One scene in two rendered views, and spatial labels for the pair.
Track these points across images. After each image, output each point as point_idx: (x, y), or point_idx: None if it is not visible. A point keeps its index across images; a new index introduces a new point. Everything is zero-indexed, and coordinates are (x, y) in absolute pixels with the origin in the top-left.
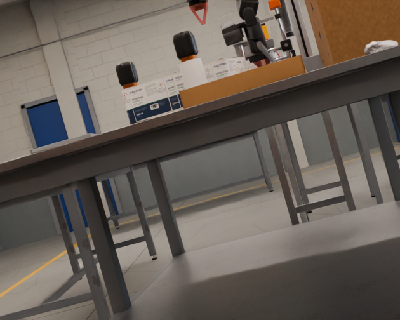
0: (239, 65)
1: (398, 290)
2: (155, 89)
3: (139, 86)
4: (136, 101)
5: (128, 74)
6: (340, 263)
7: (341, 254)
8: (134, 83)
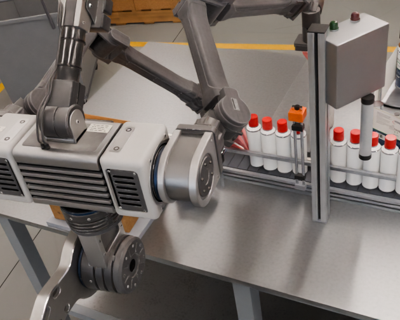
0: (397, 126)
1: (159, 292)
2: (388, 68)
3: (393, 53)
4: (395, 61)
5: None
6: (272, 294)
7: (299, 305)
8: None
